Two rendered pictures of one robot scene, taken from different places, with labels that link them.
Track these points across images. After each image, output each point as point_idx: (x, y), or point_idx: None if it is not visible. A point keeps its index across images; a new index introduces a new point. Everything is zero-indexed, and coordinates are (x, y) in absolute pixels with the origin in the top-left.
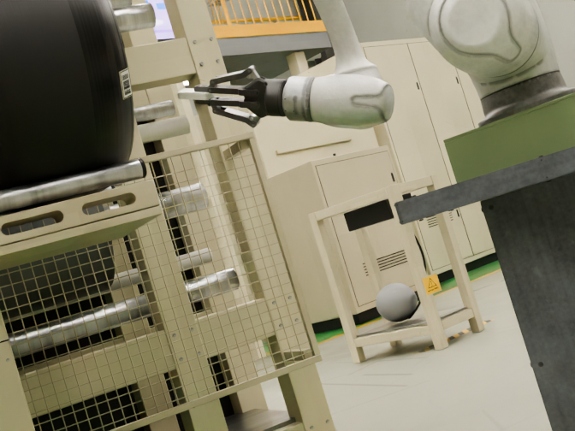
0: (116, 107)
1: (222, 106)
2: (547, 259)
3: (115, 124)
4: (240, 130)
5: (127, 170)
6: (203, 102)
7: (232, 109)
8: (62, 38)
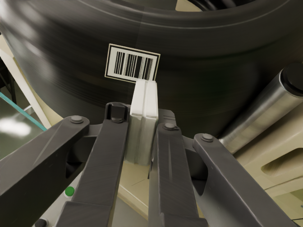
0: (160, 97)
1: (200, 152)
2: None
3: (189, 102)
4: None
5: (276, 107)
6: None
7: (222, 180)
8: (56, 95)
